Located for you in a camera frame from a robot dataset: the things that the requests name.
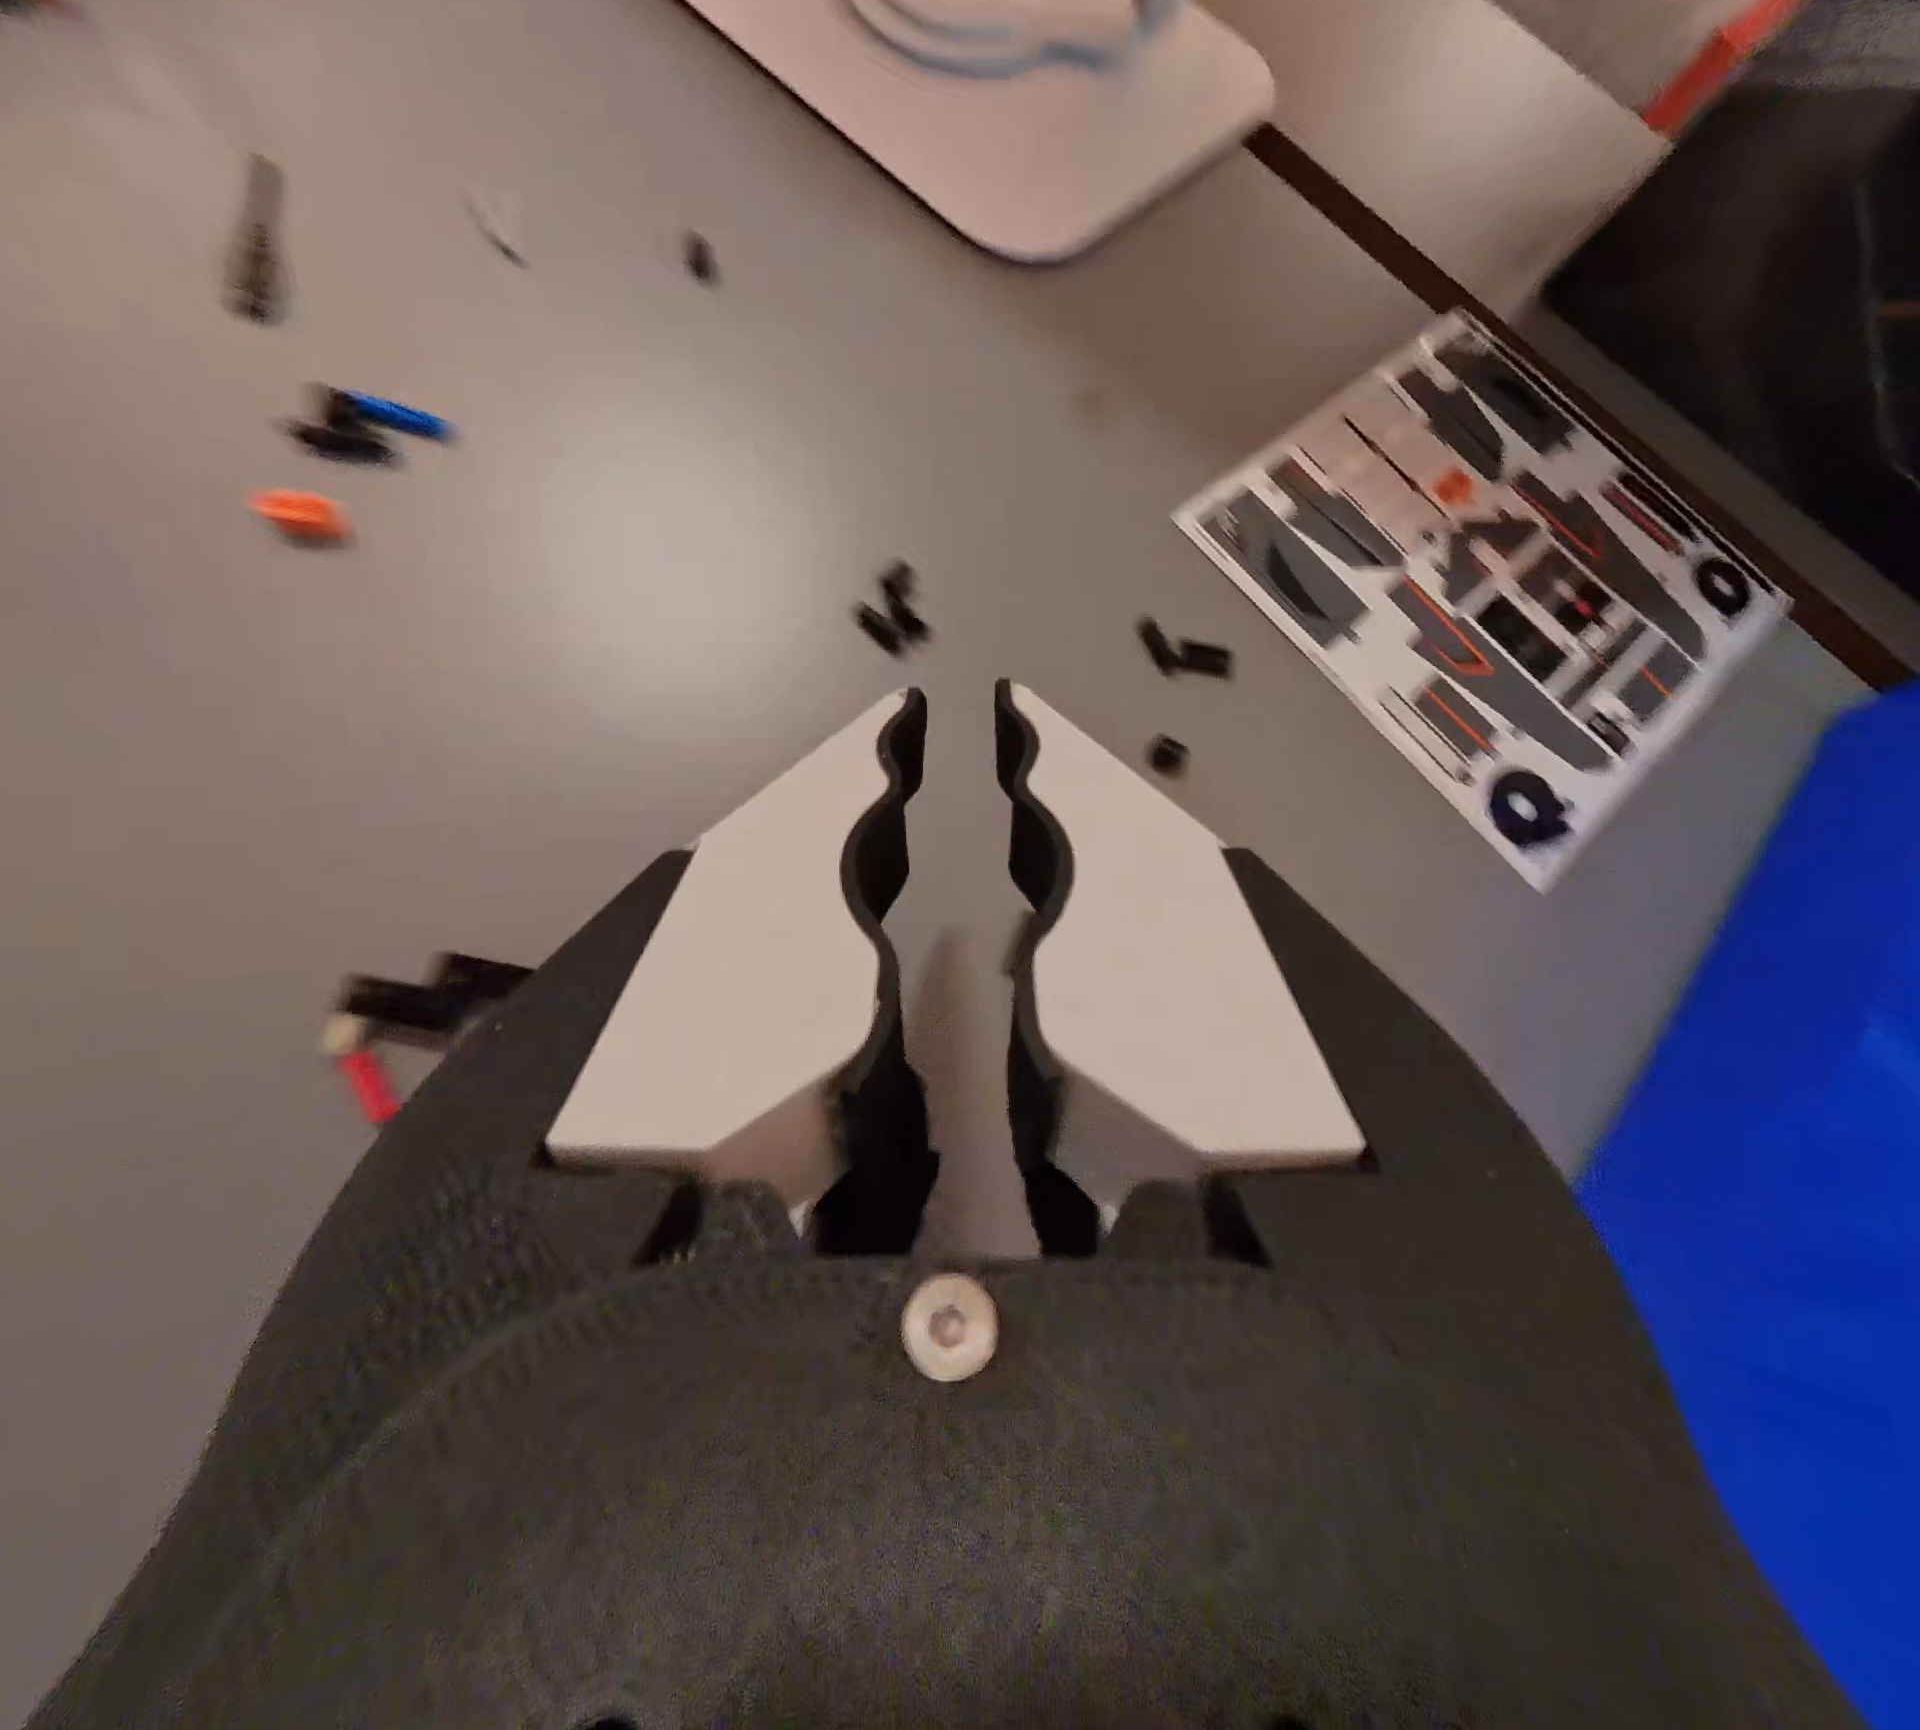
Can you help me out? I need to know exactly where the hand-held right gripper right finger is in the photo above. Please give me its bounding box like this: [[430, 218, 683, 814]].
[[993, 675, 1370, 1197]]

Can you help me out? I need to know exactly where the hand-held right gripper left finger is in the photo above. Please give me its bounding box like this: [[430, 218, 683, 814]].
[[543, 687, 933, 1192]]

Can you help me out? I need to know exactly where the black lego beam assembly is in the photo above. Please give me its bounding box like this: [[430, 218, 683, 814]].
[[319, 953, 535, 1128]]

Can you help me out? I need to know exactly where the black lego connector piece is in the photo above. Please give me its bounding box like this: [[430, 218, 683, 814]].
[[855, 561, 935, 652]]

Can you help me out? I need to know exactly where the black lego axle piece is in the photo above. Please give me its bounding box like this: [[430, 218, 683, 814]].
[[225, 152, 293, 327]]

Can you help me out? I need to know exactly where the printed instruction sheet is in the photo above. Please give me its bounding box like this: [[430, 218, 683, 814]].
[[1172, 309, 1793, 895]]

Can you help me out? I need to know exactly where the blue cloth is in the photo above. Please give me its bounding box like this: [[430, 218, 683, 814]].
[[1572, 682, 1920, 1730]]

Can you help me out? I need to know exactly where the black connector with blue pin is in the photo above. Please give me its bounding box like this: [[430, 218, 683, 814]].
[[284, 383, 459, 467]]

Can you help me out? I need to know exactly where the white monitor stand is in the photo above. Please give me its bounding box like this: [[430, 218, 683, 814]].
[[595, 0, 1277, 265]]

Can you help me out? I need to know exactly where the orange strip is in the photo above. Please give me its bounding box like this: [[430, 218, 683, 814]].
[[1643, 0, 1809, 134]]

